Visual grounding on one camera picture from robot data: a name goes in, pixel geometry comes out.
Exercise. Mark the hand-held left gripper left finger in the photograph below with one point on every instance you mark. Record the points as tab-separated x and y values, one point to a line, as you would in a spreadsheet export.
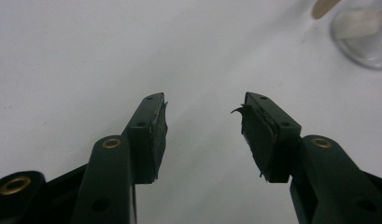
142	140

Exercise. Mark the wooden stick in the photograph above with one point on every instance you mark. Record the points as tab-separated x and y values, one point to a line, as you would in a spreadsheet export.
323	7

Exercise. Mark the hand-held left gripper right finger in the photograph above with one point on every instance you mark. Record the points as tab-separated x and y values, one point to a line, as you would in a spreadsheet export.
282	146

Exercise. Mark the clear glass cup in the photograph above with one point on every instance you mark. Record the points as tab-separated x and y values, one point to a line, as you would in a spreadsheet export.
363	34

